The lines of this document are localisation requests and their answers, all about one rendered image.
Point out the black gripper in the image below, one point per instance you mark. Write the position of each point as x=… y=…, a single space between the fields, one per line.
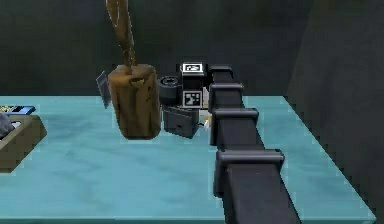
x=178 y=121

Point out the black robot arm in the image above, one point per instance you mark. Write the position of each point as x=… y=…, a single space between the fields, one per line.
x=253 y=186

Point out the pale pink ice cream cone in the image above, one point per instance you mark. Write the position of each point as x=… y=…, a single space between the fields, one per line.
x=206 y=124

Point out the grey flat slab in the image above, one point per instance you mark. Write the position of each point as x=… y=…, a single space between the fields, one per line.
x=103 y=88

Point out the teal table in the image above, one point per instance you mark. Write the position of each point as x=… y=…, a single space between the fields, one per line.
x=83 y=186

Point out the brown open box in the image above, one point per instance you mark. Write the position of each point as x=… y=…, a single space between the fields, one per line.
x=23 y=143

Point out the blue and black book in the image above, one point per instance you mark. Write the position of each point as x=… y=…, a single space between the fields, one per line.
x=18 y=109

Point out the grey lump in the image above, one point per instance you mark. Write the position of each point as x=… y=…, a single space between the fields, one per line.
x=4 y=125

